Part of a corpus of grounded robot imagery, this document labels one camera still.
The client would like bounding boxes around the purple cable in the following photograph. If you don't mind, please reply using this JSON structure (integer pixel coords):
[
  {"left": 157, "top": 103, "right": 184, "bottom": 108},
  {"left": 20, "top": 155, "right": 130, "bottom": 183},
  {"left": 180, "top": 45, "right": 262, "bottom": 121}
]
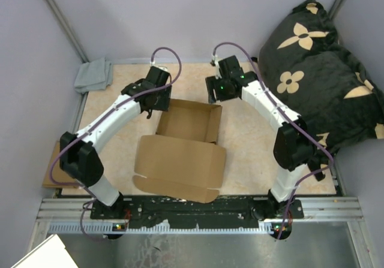
[
  {"left": 49, "top": 46, "right": 182, "bottom": 240},
  {"left": 212, "top": 41, "right": 335, "bottom": 240}
]

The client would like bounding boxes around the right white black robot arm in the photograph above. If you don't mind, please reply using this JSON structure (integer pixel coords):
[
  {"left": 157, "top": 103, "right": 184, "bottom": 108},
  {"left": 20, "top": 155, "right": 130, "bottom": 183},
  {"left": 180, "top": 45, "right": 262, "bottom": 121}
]
[{"left": 205, "top": 55, "right": 316, "bottom": 218}]

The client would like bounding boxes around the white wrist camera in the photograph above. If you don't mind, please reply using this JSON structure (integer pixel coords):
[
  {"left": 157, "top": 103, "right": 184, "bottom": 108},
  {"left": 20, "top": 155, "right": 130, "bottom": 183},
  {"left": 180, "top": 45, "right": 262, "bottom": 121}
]
[
  {"left": 210, "top": 54, "right": 221, "bottom": 79},
  {"left": 150, "top": 60, "right": 169, "bottom": 72}
]

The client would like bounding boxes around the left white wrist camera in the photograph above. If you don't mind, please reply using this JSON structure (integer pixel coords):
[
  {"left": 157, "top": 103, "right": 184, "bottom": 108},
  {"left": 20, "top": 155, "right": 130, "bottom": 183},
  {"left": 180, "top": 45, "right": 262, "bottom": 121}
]
[{"left": 150, "top": 60, "right": 169, "bottom": 72}]

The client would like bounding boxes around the grey folded cloth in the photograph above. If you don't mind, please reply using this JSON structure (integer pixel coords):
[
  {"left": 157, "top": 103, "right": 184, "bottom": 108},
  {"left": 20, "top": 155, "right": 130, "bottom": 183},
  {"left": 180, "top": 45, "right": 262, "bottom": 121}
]
[{"left": 74, "top": 58, "right": 113, "bottom": 94}]

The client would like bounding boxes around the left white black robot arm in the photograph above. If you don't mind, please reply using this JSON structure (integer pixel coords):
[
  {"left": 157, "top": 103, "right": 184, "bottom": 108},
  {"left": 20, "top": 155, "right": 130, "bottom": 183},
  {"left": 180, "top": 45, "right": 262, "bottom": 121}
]
[{"left": 58, "top": 66, "right": 172, "bottom": 218}]

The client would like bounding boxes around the aluminium rail frame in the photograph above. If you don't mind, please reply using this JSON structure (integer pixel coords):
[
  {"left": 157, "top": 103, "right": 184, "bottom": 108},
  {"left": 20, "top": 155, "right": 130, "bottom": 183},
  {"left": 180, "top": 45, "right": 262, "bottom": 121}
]
[{"left": 36, "top": 195, "right": 374, "bottom": 267}]

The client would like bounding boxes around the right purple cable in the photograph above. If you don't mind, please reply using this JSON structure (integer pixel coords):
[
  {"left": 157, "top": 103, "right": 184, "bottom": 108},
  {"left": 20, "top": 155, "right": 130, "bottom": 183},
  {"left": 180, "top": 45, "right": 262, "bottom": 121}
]
[{"left": 212, "top": 41, "right": 335, "bottom": 240}]

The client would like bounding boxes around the brown cardboard box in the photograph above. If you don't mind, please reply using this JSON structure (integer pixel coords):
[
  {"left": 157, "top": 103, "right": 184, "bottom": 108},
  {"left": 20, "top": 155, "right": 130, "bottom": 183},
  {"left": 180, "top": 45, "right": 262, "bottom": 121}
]
[{"left": 133, "top": 99, "right": 226, "bottom": 203}]

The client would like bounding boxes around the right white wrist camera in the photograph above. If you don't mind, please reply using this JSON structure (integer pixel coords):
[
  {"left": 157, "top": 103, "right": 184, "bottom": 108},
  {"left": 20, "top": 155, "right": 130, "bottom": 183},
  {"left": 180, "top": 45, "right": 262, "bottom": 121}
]
[{"left": 210, "top": 54, "right": 221, "bottom": 79}]

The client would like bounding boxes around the black floral pillow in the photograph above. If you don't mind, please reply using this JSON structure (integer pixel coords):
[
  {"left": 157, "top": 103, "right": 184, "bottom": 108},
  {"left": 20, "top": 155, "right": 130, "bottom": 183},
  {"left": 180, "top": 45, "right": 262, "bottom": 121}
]
[{"left": 256, "top": 0, "right": 383, "bottom": 171}]

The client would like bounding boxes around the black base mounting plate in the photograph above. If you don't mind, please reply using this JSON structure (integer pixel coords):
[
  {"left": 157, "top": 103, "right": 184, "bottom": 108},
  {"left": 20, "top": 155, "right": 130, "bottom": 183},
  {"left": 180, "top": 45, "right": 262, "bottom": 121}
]
[{"left": 90, "top": 195, "right": 304, "bottom": 239}]

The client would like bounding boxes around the small flat cardboard box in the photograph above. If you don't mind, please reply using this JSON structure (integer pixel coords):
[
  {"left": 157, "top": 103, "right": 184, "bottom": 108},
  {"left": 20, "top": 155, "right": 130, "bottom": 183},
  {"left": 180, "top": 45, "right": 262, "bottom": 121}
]
[{"left": 42, "top": 141, "right": 77, "bottom": 188}]

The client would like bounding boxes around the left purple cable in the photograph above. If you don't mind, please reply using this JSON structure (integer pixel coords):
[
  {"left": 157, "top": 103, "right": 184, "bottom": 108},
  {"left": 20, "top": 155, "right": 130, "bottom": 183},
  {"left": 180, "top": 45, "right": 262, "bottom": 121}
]
[{"left": 49, "top": 46, "right": 182, "bottom": 240}]

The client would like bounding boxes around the white sheet corner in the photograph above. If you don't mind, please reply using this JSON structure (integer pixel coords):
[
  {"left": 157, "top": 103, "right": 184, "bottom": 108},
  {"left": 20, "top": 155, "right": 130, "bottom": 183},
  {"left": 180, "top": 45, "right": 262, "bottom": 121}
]
[{"left": 12, "top": 234, "right": 77, "bottom": 268}]

